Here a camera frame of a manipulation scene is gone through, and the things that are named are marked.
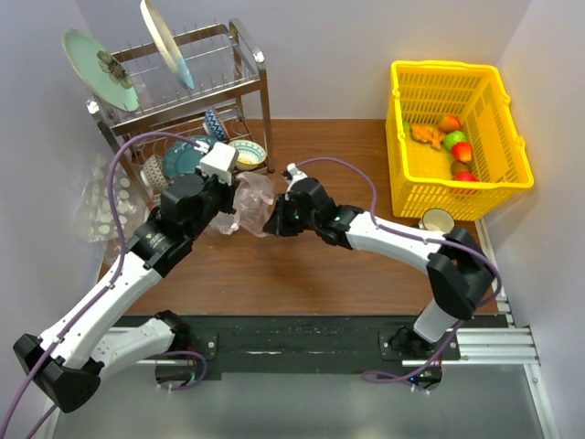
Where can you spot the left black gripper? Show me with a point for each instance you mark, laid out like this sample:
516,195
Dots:
228,191

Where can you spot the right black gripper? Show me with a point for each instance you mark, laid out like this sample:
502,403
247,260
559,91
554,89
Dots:
278,224

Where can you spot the clear pink zip bag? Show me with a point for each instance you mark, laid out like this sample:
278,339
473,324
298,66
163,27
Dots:
253,202

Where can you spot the red toy apple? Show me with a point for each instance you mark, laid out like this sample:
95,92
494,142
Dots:
465,177

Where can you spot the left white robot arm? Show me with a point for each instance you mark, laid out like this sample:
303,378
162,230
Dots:
70,360

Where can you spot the polka dot plastic bag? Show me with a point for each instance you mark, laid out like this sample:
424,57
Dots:
93,221

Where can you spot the yellow inside patterned bowl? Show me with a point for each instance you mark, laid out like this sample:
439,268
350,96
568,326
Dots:
250,154

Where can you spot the dark teal plate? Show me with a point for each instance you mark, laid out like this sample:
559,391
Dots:
184,157

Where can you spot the grey patterned bowl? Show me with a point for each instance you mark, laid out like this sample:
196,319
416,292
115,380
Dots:
153,175

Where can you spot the blue zigzag bowl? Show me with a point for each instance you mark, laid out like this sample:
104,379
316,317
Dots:
214,125

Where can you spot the steel dish rack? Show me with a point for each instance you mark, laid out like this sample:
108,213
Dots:
229,70

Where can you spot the white enamel mug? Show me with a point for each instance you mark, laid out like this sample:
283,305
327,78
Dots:
437,220

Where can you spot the light green floral plate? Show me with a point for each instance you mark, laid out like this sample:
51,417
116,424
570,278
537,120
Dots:
100,70

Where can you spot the beige blue plate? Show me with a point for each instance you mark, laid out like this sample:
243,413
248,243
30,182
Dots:
166,45

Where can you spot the brown toy kiwi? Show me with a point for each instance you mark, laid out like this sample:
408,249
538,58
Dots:
459,167

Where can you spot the yellow plastic basket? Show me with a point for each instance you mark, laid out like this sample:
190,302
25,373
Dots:
420,177

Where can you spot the red yellow toy mango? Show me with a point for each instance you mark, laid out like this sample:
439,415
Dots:
462,151

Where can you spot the orange red toy peach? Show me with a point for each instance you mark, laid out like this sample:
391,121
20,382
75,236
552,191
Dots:
449,123

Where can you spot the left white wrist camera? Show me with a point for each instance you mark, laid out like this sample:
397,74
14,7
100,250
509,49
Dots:
220,162

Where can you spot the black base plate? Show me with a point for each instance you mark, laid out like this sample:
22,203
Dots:
306,344

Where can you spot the aluminium frame rail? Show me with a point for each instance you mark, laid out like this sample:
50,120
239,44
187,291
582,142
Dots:
495,389

